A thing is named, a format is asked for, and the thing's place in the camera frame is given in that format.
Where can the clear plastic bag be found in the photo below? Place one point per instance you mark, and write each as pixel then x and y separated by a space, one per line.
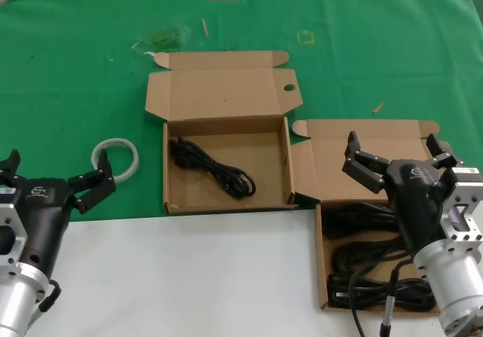
pixel 162 39

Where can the thin wooden stick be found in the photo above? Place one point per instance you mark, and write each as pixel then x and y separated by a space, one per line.
pixel 205 27

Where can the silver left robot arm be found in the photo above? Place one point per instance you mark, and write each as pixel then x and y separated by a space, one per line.
pixel 15 303

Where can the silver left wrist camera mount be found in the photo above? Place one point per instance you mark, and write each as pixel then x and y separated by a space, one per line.
pixel 9 216

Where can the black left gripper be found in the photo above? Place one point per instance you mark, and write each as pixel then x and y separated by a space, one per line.
pixel 41 209

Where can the open cardboard box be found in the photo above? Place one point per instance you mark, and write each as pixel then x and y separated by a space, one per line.
pixel 324 156
pixel 226 88

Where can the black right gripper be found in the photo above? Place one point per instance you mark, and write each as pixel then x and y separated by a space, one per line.
pixel 415 201

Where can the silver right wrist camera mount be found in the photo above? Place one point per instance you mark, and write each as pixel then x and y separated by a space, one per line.
pixel 466 201

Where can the clear tape roll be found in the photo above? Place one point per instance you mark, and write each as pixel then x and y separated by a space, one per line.
pixel 113 141

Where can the short wooden peg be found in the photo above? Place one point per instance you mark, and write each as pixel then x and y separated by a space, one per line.
pixel 379 108

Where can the green table cloth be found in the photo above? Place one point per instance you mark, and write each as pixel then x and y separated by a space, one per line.
pixel 75 69

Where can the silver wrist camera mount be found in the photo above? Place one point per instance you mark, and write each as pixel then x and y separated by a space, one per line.
pixel 466 201
pixel 9 216

